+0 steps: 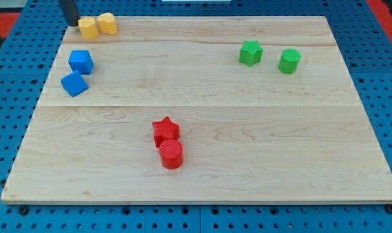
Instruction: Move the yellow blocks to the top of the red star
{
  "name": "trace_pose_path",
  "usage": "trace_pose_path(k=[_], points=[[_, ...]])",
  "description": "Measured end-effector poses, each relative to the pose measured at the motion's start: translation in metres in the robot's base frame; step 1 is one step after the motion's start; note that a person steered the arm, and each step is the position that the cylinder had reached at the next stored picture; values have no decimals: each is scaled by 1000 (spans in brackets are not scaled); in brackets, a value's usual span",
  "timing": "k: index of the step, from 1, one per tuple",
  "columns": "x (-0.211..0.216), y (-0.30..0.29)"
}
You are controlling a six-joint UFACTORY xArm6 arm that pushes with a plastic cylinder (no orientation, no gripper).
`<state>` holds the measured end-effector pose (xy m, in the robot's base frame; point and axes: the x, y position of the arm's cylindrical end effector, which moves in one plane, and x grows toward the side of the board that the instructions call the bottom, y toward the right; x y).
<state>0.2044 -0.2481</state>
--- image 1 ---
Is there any yellow block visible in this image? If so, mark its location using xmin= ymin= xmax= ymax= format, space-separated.
xmin=97 ymin=12 xmax=118 ymax=35
xmin=78 ymin=16 xmax=99 ymax=39

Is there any red star block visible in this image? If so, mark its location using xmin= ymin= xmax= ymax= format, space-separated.
xmin=152 ymin=116 xmax=180 ymax=148

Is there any green star block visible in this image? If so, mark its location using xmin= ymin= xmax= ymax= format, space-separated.
xmin=238 ymin=40 xmax=263 ymax=67

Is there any light wooden board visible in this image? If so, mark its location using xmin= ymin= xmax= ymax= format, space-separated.
xmin=1 ymin=16 xmax=392 ymax=205

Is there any red cylinder block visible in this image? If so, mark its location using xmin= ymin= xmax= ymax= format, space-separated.
xmin=159 ymin=139 xmax=183 ymax=170

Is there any green cylinder block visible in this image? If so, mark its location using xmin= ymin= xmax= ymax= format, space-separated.
xmin=277 ymin=49 xmax=301 ymax=74

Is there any blue cube lower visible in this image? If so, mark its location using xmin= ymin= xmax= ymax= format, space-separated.
xmin=61 ymin=71 xmax=88 ymax=97

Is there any blue cube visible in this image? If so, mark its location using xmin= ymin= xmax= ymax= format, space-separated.
xmin=61 ymin=71 xmax=88 ymax=97
xmin=68 ymin=50 xmax=94 ymax=74

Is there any blue cube upper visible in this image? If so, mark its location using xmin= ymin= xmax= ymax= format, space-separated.
xmin=68 ymin=50 xmax=94 ymax=74

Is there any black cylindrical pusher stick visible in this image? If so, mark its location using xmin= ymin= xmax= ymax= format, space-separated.
xmin=58 ymin=0 xmax=80 ymax=27

